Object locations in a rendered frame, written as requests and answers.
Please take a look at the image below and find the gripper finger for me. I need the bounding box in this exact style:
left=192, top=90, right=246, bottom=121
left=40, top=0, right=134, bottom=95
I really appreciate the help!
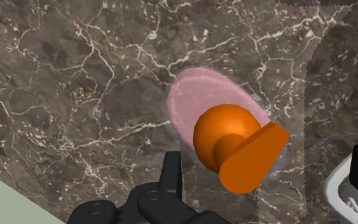
left=66, top=150, right=198, bottom=224

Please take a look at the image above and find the white and black appliance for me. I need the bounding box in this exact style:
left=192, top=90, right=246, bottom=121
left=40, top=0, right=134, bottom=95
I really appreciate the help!
left=322, top=129, right=358, bottom=224

